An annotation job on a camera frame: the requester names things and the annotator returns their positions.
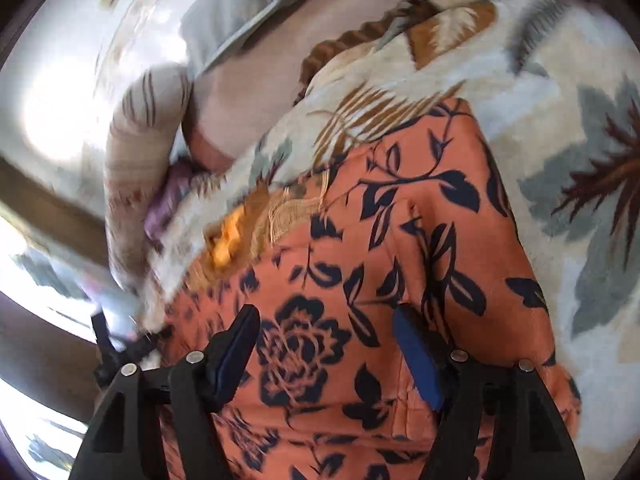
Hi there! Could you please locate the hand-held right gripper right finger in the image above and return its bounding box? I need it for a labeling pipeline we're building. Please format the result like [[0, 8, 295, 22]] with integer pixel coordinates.
[[391, 302, 586, 480]]

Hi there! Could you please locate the grey pillow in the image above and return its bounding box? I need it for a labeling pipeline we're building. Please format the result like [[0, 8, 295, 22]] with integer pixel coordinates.
[[180, 0, 396, 78]]

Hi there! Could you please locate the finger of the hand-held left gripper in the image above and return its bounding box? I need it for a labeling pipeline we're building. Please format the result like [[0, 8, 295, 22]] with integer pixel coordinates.
[[90, 310, 173, 386]]

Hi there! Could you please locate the orange floral cloth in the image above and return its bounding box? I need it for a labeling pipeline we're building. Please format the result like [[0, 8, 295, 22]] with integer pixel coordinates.
[[160, 97, 583, 480]]

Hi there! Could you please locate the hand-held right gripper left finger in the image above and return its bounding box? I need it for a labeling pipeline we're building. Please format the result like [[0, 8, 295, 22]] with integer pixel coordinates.
[[67, 304, 262, 480]]

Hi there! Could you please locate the striped bolster pillow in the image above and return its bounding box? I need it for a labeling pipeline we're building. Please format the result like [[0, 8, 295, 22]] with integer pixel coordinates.
[[102, 67, 196, 296]]

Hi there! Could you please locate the purple cloth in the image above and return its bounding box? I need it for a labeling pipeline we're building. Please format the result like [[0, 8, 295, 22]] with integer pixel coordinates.
[[142, 157, 201, 241]]

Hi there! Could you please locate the leaf printed blanket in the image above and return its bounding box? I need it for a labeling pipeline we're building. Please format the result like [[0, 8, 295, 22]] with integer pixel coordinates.
[[145, 0, 640, 411]]

